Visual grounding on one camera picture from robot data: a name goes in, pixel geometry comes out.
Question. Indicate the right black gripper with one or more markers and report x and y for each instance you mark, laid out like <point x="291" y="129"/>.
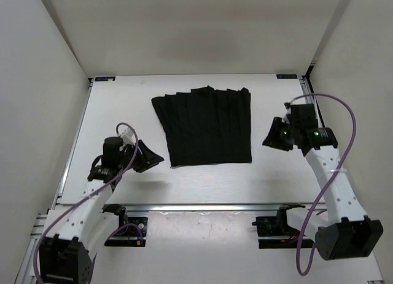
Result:
<point x="272" y="139"/>

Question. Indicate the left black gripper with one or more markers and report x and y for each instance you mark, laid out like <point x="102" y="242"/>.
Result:
<point x="148" y="159"/>

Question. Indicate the black pleated skirt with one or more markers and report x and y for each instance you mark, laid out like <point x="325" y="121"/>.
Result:
<point x="206" y="126"/>

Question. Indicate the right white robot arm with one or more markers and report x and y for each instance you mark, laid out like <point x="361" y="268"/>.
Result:
<point x="347" y="231"/>

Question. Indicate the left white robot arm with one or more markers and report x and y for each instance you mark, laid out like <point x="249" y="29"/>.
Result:
<point x="67" y="250"/>

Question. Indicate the right blue corner label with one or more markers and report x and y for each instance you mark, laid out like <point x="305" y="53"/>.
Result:
<point x="286" y="76"/>

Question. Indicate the blue corner label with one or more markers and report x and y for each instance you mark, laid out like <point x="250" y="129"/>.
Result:
<point x="105" y="79"/>
<point x="286" y="76"/>

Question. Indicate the left blue corner label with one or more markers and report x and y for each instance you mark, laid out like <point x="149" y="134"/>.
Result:
<point x="105" y="79"/>

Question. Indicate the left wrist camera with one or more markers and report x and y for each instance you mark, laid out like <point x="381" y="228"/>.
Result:
<point x="127" y="136"/>

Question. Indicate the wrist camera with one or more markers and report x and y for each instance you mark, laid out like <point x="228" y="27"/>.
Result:
<point x="127" y="136"/>
<point x="287" y="117"/>

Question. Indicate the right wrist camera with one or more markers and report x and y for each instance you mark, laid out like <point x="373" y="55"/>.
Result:
<point x="287" y="117"/>

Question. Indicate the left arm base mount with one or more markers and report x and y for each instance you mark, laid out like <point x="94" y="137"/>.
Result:
<point x="131" y="231"/>

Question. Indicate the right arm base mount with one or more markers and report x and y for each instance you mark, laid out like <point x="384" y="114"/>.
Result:
<point x="274" y="232"/>

